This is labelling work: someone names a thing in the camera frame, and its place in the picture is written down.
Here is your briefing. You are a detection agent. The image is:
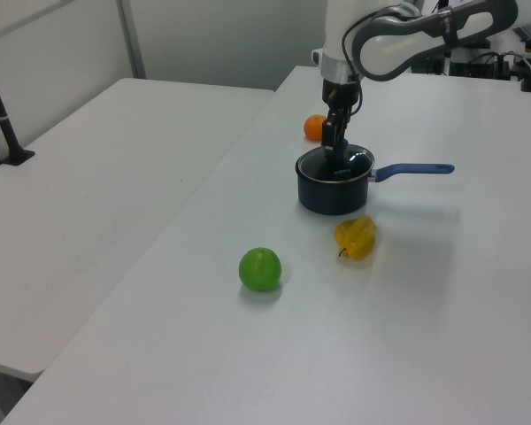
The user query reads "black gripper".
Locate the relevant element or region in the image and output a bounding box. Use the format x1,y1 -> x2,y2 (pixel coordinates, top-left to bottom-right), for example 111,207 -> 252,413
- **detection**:
321,77 -> 363,162

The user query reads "glass lid with blue knob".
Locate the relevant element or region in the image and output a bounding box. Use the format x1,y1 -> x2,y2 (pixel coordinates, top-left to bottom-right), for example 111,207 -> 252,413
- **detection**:
297,138 -> 375,184

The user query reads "orange toy mandarin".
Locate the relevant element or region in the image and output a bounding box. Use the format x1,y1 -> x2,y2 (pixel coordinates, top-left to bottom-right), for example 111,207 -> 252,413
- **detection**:
303,113 -> 328,142

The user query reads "yellow toy starfruit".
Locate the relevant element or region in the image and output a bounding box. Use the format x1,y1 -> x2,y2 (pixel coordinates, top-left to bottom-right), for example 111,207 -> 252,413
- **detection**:
334,213 -> 378,262

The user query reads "black electronics equipment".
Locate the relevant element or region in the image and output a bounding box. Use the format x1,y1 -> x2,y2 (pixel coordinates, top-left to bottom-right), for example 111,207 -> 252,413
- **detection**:
447,50 -> 513,81

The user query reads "green toy apple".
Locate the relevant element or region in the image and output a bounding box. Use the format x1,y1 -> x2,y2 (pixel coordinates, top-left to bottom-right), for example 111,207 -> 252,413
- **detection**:
238,246 -> 283,294

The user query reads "dark pot with blue handle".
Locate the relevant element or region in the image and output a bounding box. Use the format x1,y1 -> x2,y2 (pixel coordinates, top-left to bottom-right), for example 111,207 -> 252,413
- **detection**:
295,144 -> 456,217

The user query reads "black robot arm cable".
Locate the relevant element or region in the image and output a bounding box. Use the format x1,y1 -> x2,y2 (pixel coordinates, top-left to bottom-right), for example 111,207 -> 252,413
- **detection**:
341,4 -> 411,119

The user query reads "grey metal frame post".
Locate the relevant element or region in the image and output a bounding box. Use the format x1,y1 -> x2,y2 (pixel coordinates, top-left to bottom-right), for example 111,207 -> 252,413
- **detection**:
116,0 -> 148,81

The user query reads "black camera pole with clamp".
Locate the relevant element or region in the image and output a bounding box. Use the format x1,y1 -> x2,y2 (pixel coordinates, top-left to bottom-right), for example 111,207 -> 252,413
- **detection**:
0,43 -> 36,166

